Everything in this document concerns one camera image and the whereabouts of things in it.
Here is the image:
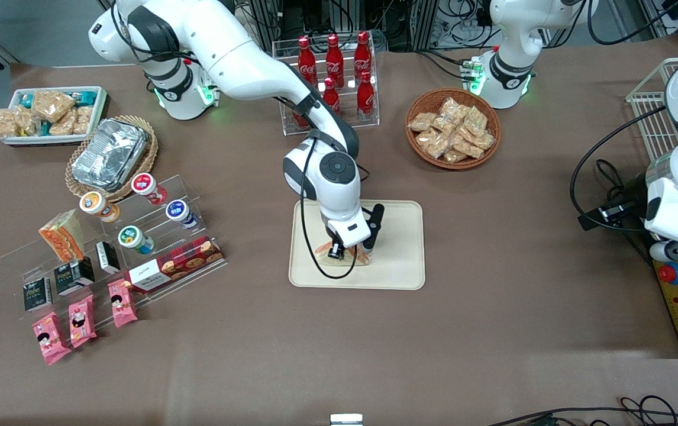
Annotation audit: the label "metal equipment rack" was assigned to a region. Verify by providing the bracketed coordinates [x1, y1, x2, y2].
[256, 0, 493, 51]

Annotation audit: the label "triangle sandwich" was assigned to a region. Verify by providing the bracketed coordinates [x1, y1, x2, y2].
[39, 209, 86, 264]
[314, 240, 373, 268]

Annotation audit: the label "clear acrylic bottle rack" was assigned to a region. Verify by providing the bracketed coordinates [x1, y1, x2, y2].
[272, 37, 380, 137]

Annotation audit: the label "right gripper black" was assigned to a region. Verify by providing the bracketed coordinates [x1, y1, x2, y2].
[327, 204, 386, 262]

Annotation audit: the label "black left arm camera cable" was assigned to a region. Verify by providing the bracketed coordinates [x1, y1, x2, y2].
[570, 105, 671, 233]

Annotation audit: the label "black arm base cables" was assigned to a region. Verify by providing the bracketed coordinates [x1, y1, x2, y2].
[416, 49, 476, 80]

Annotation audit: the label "white rectangular bin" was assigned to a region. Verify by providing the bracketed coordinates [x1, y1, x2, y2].
[0, 86, 109, 147]

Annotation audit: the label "black floor cables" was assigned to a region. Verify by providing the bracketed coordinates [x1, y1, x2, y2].
[487, 395, 678, 426]

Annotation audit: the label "black cable bundle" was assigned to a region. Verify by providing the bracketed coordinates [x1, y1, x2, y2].
[595, 159, 632, 205]

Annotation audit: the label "red tartan cookie box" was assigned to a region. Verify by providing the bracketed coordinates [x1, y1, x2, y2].
[124, 236, 224, 295]

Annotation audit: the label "aluminium foil container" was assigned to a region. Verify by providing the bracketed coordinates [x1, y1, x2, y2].
[72, 118, 150, 191]

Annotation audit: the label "blue lid yogurt cup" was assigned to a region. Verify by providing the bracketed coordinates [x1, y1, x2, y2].
[165, 200, 199, 230]

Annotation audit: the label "orange lid yogurt cup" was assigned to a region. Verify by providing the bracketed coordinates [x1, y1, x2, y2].
[79, 191, 121, 224]

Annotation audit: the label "round brown wicker basket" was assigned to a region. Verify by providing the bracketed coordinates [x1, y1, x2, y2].
[405, 88, 502, 171]

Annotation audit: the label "oval light wicker basket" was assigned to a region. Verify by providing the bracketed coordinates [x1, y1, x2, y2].
[66, 115, 159, 203]

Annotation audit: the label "clear acrylic tiered shelf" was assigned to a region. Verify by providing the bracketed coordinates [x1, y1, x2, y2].
[0, 173, 228, 323]

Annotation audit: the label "red lid yogurt cup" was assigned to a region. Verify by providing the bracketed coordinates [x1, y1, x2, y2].
[131, 173, 168, 206]

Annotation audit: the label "green lid yogurt cup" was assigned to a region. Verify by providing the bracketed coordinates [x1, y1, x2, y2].
[117, 225, 155, 256]

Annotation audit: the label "pink snack packet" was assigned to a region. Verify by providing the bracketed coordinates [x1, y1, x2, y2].
[32, 312, 72, 366]
[68, 294, 98, 348]
[107, 279, 138, 329]

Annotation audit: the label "small black box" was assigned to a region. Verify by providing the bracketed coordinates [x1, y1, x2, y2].
[96, 241, 121, 275]
[54, 257, 96, 296]
[23, 277, 53, 312]

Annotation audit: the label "white wire rack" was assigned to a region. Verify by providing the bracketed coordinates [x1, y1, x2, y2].
[625, 57, 678, 163]

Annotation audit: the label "large rice cracker bag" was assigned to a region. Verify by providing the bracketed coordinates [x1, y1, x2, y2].
[31, 90, 76, 123]

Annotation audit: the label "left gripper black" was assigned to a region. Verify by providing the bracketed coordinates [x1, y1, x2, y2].
[578, 175, 649, 232]

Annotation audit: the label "cream rectangular tray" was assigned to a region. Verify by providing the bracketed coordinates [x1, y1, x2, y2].
[289, 198, 426, 291]

